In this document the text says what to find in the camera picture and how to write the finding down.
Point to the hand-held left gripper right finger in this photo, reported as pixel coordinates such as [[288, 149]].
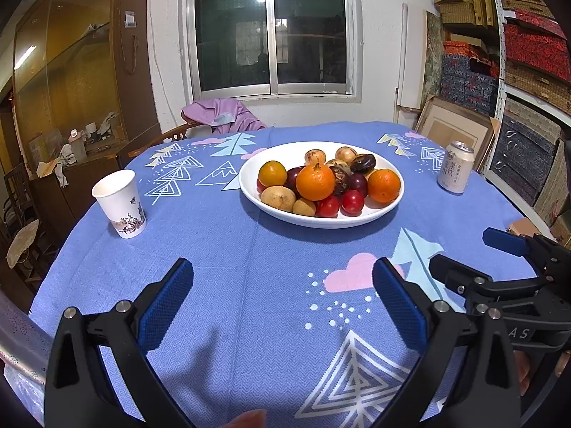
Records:
[[399, 307]]

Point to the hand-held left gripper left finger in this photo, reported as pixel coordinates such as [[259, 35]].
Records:
[[167, 307]]

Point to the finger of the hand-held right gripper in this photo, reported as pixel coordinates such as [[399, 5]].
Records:
[[502, 240], [450, 274]]

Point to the white oval plate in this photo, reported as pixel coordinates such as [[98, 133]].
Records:
[[374, 214]]

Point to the orange tangerine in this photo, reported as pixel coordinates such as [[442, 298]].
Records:
[[383, 186], [315, 182]]

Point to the dark red plum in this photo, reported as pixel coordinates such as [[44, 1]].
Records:
[[358, 183]]

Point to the large tan round fruit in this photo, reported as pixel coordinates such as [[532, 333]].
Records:
[[304, 207]]

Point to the dark water chestnut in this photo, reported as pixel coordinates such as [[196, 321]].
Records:
[[362, 162], [341, 179]]

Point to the red cherry tomato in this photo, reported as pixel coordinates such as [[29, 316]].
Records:
[[260, 185]]

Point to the tan oval fruit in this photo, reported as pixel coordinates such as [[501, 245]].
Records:
[[278, 198]]

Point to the yellow orange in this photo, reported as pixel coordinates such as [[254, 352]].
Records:
[[272, 173]]

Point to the person's right hand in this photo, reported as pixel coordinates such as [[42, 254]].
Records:
[[524, 370]]

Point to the person's left hand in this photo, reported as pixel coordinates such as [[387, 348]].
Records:
[[247, 420]]

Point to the brown cardboard box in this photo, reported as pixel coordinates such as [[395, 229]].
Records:
[[522, 227]]

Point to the white drink can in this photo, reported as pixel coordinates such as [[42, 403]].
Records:
[[455, 169]]

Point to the blue printed tablecloth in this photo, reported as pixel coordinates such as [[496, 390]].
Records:
[[250, 276]]

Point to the white printed paper cup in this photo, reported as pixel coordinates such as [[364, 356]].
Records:
[[118, 205]]

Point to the white patterned cloth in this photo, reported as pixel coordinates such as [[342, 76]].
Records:
[[22, 343]]

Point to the small tan round fruit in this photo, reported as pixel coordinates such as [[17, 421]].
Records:
[[345, 154], [337, 165]]

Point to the wooden chair with pale cushion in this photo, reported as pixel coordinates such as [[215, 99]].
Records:
[[20, 240]]

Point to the dark purple plum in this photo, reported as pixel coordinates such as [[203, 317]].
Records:
[[293, 178]]

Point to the wooden armchair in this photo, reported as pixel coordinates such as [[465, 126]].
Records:
[[178, 130]]

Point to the white rag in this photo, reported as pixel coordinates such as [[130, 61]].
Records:
[[60, 160]]

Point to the white metal shelf rack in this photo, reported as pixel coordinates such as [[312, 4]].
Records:
[[499, 53]]

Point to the green marbled panel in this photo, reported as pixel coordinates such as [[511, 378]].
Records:
[[433, 53]]

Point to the purple garment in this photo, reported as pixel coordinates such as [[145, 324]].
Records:
[[218, 113]]

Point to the white leaning board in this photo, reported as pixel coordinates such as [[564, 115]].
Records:
[[412, 53]]

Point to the wooden glass cabinet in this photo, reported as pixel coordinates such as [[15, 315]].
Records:
[[134, 76]]

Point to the sliding glass window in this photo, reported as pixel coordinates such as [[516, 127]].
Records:
[[232, 31]]

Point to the wooden picture frame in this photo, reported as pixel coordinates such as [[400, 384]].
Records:
[[455, 125]]

